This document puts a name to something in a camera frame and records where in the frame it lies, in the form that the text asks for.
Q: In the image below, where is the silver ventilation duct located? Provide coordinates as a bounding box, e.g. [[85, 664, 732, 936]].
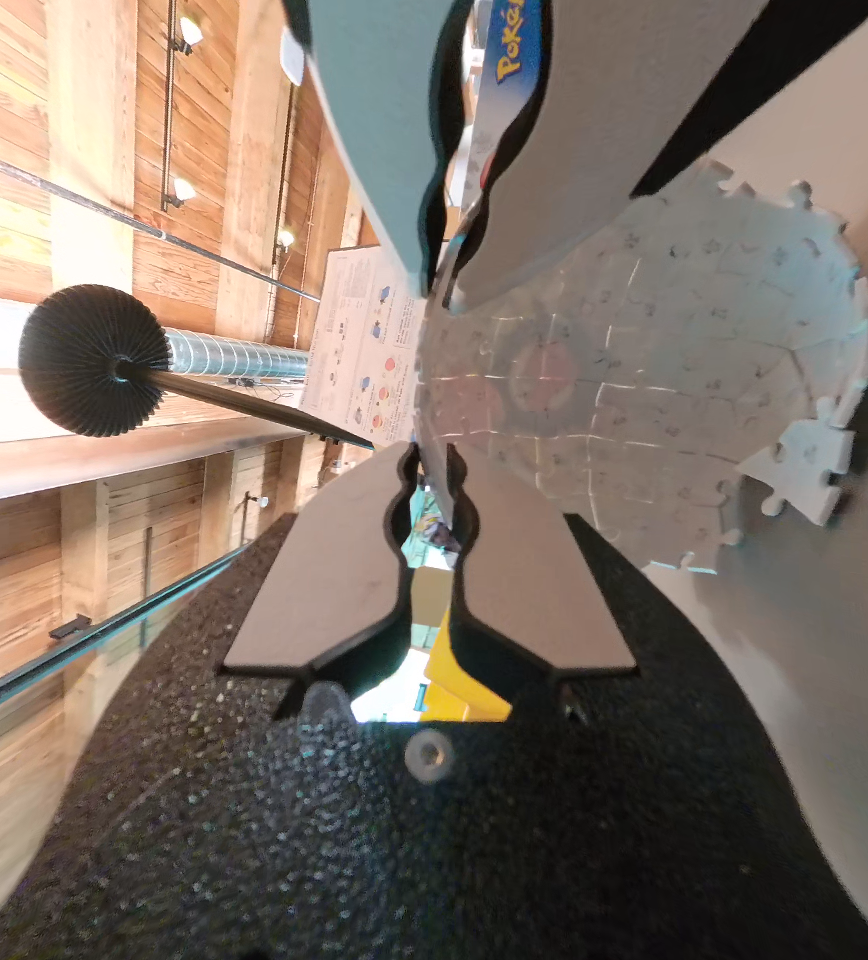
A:
[[164, 326, 311, 384]]

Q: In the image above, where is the black ceiling rail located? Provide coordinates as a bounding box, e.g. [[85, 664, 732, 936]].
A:
[[0, 541, 256, 727]]

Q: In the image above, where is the blue puzzle box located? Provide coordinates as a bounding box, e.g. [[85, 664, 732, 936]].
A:
[[471, 0, 555, 151]]

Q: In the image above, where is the partly built puzzle ball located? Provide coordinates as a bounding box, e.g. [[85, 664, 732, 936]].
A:
[[411, 161, 868, 579]]

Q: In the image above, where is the instruction sheet board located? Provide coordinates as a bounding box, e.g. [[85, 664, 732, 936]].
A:
[[300, 246, 426, 451]]

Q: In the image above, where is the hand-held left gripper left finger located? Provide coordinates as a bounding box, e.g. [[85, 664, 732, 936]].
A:
[[220, 441, 423, 684]]

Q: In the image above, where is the yellow plastic bin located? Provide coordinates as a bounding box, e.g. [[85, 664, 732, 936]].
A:
[[413, 600, 513, 725]]

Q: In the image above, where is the black pleated disc on pole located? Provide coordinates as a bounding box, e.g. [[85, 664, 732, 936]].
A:
[[17, 285, 375, 451]]

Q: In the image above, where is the steel ceiling rod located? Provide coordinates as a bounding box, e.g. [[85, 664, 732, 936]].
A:
[[0, 141, 322, 305]]

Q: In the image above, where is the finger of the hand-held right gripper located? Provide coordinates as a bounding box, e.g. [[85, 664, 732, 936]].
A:
[[305, 0, 474, 299], [443, 0, 774, 312]]

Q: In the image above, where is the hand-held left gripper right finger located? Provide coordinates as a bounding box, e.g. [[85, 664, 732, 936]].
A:
[[445, 441, 641, 708]]

